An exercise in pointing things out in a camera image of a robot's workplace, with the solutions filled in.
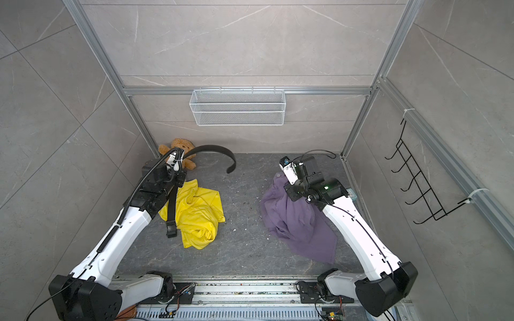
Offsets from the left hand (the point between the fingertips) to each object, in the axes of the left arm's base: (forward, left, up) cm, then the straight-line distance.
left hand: (177, 161), depth 77 cm
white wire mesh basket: (+37, -22, -1) cm, 43 cm away
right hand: (-9, -46, -4) cm, 47 cm away
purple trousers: (-21, -46, -15) cm, 52 cm away
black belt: (+4, -14, +2) cm, 15 cm away
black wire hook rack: (-27, -84, +4) cm, 88 cm away
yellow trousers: (-9, -4, -25) cm, 26 cm away
